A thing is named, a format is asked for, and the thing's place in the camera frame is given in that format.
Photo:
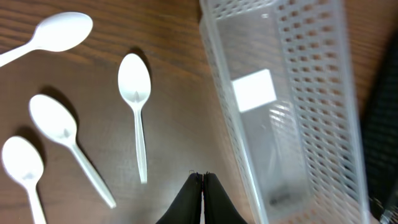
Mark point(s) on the white label sticker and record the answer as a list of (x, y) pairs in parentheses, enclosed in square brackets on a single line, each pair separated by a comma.
[(254, 90)]

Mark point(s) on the dark green perforated basket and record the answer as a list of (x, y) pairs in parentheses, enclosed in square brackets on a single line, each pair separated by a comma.
[(379, 130)]

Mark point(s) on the clear perforated plastic basket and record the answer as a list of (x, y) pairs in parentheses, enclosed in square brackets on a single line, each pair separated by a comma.
[(300, 157)]

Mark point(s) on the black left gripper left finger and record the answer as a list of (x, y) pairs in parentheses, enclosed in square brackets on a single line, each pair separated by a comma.
[(186, 206)]

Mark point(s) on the white plastic spoon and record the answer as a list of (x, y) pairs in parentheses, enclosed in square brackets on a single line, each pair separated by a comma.
[(57, 33), (57, 124), (24, 165), (135, 87)]

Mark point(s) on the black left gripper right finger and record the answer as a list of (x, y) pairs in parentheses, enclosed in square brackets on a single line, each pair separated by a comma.
[(219, 209)]

